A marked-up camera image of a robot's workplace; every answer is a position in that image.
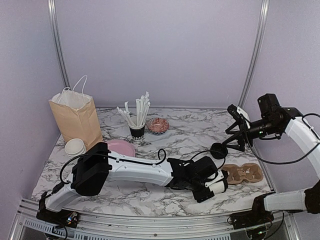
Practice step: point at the pink plate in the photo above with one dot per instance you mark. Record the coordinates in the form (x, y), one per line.
(122, 147)

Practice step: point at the stack of white paper cups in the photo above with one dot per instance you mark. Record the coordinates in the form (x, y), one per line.
(75, 147)

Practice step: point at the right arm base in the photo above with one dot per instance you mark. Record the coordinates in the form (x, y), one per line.
(256, 216)

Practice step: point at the white paper coffee cup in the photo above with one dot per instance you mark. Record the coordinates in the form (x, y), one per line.
(218, 187)

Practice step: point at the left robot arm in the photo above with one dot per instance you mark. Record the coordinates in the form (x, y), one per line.
(99, 164)

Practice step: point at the black cup holding straws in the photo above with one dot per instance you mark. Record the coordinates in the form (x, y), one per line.
(137, 132)

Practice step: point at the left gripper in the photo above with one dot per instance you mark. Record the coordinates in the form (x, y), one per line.
(201, 196)

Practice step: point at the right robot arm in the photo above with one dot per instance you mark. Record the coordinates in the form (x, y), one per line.
(277, 120)

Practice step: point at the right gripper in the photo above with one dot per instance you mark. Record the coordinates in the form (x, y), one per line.
(243, 131)

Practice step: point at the brown paper bag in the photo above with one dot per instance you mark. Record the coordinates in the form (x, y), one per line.
(76, 116)

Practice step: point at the red patterned bowl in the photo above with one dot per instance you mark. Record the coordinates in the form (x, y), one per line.
(157, 125)

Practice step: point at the cardboard cup carrier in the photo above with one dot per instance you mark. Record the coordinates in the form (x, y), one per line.
(248, 172)

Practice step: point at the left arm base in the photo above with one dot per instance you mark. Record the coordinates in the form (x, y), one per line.
(64, 218)

